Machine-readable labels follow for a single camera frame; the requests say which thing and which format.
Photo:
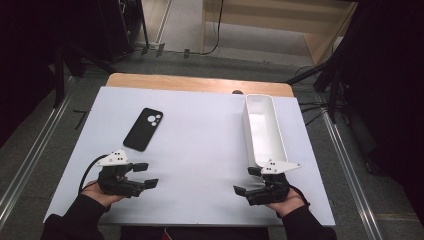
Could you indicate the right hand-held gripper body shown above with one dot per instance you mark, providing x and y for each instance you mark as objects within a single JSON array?
[{"x": 270, "y": 193}]

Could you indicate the person's right hand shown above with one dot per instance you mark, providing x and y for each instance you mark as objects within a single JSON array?
[{"x": 288, "y": 205}]

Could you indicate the wooden shelf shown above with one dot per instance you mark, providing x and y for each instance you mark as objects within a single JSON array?
[{"x": 253, "y": 18}]

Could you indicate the dark cabinet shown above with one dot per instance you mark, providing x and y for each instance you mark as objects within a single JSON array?
[{"x": 116, "y": 26}]

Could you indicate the person's left hand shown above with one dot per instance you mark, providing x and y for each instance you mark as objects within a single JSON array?
[{"x": 96, "y": 196}]

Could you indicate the white rectangular container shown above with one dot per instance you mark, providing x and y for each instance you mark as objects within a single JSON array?
[{"x": 265, "y": 133}]

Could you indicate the white board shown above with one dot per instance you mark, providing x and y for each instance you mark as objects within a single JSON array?
[{"x": 200, "y": 140}]

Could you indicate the dark round table grommet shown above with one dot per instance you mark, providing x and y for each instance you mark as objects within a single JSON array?
[{"x": 237, "y": 92}]

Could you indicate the wooden table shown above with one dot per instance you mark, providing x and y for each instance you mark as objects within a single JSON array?
[{"x": 186, "y": 82}]

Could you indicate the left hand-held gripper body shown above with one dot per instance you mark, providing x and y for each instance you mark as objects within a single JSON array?
[{"x": 113, "y": 181}]

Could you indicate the metal floor rail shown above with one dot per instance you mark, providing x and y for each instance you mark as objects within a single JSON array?
[
  {"x": 353, "y": 186},
  {"x": 30, "y": 160}
]

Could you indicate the black tripod stand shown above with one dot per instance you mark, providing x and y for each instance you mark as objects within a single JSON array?
[{"x": 333, "y": 90}]

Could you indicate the black curtain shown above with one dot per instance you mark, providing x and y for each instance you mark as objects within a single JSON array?
[
  {"x": 23, "y": 50},
  {"x": 393, "y": 83}
]

